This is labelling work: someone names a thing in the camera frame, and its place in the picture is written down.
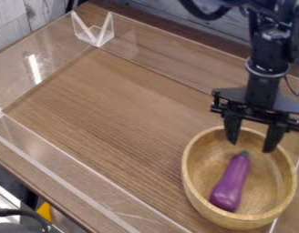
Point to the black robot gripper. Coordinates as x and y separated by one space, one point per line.
261 103

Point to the brown wooden bowl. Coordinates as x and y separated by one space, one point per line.
270 186

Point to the purple toy eggplant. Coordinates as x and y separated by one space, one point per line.
226 193

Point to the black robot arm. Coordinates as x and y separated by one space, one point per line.
274 31

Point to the black device with yellow part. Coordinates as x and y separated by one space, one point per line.
12 185

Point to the clear acrylic tray enclosure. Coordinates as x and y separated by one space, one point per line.
96 120

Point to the clear acrylic corner bracket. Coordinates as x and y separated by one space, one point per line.
95 35

